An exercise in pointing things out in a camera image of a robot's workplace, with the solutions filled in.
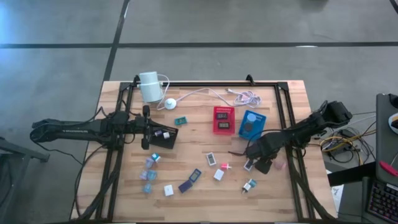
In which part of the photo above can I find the white cylindrical lamp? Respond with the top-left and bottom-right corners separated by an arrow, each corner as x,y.
138,70 -> 165,103

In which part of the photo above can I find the black keyboard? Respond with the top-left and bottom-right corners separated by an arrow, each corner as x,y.
368,179 -> 398,224

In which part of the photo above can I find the white lamp cable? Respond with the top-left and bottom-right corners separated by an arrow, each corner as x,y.
155,73 -> 263,111

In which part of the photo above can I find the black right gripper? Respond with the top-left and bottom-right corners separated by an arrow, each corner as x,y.
228,136 -> 276,175

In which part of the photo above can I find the white and yellow object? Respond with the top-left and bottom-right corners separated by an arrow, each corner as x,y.
387,112 -> 398,134

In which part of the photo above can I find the yellow cable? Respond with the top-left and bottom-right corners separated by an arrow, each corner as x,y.
320,132 -> 376,155

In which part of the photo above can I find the red handled tool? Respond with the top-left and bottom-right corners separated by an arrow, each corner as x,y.
378,161 -> 398,178

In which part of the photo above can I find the blue plastic basket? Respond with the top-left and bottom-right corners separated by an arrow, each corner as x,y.
238,109 -> 267,141

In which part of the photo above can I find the black flat panel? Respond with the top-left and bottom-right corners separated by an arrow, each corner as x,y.
326,161 -> 377,187

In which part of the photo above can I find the printed paper sheet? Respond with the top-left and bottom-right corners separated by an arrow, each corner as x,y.
331,185 -> 345,206

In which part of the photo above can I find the black aluminium table frame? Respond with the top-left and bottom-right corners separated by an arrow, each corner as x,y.
76,73 -> 336,223

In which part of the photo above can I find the red plastic basket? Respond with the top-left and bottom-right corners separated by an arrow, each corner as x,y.
213,105 -> 236,136

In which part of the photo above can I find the purple hourglass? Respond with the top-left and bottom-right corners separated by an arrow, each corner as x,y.
139,157 -> 155,181

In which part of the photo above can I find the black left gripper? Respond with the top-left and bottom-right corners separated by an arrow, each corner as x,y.
133,105 -> 172,151

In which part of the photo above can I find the black plastic basket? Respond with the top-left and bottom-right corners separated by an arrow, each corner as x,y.
148,123 -> 180,150

